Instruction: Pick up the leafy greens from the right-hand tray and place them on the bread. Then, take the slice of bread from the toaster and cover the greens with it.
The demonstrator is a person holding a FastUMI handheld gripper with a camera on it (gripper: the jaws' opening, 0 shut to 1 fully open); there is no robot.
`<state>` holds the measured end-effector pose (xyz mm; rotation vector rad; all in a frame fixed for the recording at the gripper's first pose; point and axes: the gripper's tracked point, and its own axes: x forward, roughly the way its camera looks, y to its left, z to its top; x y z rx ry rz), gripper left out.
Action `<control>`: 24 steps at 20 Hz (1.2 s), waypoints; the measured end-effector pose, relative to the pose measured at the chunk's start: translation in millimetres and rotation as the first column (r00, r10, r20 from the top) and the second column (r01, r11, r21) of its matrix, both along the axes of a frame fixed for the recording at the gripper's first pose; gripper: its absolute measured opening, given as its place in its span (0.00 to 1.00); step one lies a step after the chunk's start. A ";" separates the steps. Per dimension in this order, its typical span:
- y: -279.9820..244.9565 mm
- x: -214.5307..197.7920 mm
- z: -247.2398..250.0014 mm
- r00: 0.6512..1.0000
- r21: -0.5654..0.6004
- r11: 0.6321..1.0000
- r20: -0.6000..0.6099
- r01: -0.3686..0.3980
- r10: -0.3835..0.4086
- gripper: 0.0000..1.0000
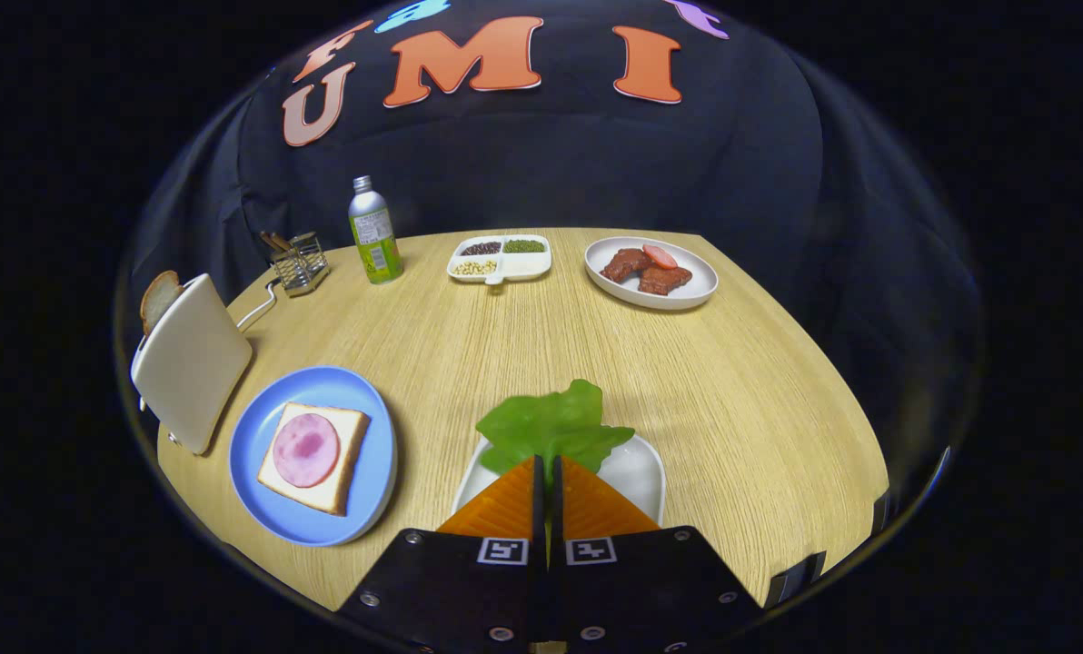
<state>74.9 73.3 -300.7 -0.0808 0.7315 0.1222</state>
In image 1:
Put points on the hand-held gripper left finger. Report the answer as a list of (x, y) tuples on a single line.
[(451, 590)]

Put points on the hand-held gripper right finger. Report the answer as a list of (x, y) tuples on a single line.
[(650, 590)]

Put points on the green lettuce leaf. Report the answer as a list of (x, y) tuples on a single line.
[(541, 422)]

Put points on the toasted bread slice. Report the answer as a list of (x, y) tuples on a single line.
[(158, 295)]

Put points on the white square plate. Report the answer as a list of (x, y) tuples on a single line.
[(637, 472)]

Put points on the white bread slice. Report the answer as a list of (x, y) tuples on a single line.
[(346, 454)]

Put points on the pink ham slice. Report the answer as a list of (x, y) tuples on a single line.
[(305, 450)]

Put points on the blue round plate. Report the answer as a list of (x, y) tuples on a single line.
[(260, 427)]

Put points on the brown meat slice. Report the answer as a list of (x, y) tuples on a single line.
[(664, 279), (625, 263)]

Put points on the round white plate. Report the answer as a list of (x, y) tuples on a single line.
[(700, 277)]

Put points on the white divided dish of beans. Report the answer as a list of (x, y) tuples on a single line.
[(528, 266)]

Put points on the pink sausage slice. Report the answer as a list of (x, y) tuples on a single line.
[(660, 256)]

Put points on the white toaster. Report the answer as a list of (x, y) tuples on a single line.
[(192, 363)]

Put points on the silver bottle with green label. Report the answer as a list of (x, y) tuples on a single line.
[(375, 236)]

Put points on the brown utensils in holder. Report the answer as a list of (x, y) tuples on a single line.
[(276, 242)]

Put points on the black backdrop cloth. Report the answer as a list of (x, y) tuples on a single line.
[(596, 163)]

